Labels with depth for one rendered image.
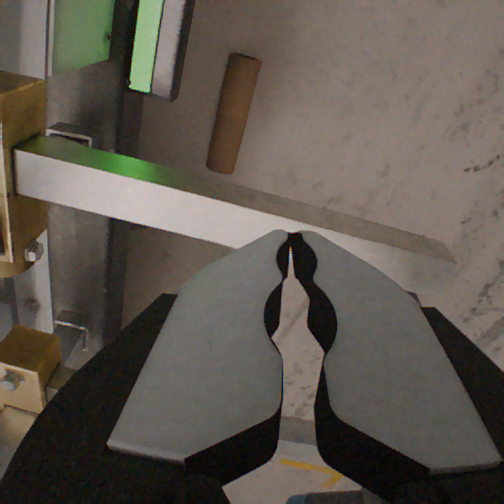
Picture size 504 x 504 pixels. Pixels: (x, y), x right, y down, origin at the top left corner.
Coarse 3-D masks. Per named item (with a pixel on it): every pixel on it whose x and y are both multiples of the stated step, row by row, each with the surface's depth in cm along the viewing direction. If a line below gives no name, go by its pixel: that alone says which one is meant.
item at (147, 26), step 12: (144, 0) 29; (156, 0) 29; (144, 12) 29; (156, 12) 29; (144, 24) 30; (156, 24) 30; (144, 36) 31; (156, 36) 31; (144, 48) 31; (144, 60) 32; (132, 72) 32; (144, 72) 32; (132, 84) 33; (144, 84) 33
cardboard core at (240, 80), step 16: (240, 64) 87; (256, 64) 88; (224, 80) 92; (240, 80) 89; (256, 80) 92; (224, 96) 93; (240, 96) 92; (224, 112) 94; (240, 112) 94; (224, 128) 96; (240, 128) 97; (224, 144) 98; (240, 144) 102; (208, 160) 103; (224, 160) 101
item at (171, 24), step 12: (168, 0) 29; (180, 0) 29; (168, 12) 29; (180, 12) 29; (168, 24) 30; (180, 24) 30; (168, 36) 30; (180, 36) 31; (168, 48) 31; (156, 60) 32; (168, 60) 32; (156, 72) 32; (168, 72) 32; (156, 84) 33; (168, 84) 33; (168, 96) 33
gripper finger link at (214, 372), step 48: (288, 240) 11; (192, 288) 9; (240, 288) 9; (192, 336) 8; (240, 336) 8; (144, 384) 7; (192, 384) 7; (240, 384) 7; (144, 432) 6; (192, 432) 6; (240, 432) 6
